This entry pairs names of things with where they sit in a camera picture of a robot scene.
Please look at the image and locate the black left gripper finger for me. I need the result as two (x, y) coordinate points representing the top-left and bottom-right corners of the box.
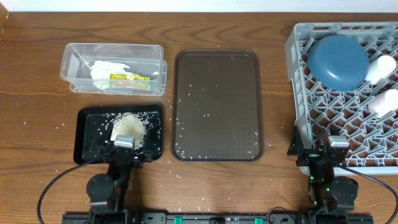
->
(143, 128), (152, 155)
(98, 126), (113, 146)

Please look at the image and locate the pile of white rice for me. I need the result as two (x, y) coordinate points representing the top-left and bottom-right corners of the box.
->
(94, 111), (162, 160)

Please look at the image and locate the pink cup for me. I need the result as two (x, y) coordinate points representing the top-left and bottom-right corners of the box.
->
(368, 89), (398, 118)

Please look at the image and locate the yellow green snack wrapper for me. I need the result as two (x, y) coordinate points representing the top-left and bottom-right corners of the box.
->
(109, 72), (150, 81)

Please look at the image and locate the dark blue plate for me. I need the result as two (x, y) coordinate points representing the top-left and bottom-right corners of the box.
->
(307, 35), (369, 91)

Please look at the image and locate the white napkin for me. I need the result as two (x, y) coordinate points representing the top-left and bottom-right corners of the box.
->
(90, 60), (129, 90)

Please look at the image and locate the cream white cup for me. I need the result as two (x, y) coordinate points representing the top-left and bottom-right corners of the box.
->
(365, 55), (397, 85)

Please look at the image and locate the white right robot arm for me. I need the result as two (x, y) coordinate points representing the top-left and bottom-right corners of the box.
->
(287, 126), (359, 223)

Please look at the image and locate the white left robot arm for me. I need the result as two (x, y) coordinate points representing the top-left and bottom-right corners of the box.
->
(86, 129), (300, 224)

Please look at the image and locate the black rectangular tray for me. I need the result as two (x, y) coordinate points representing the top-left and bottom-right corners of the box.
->
(73, 105), (163, 164)

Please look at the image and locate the clear plastic bin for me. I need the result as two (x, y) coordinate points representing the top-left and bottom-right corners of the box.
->
(60, 43), (167, 96)

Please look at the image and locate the dark brown serving tray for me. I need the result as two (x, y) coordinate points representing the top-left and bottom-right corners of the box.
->
(170, 50), (264, 162)

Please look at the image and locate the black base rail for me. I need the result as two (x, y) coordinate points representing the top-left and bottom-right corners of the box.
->
(61, 212), (374, 224)

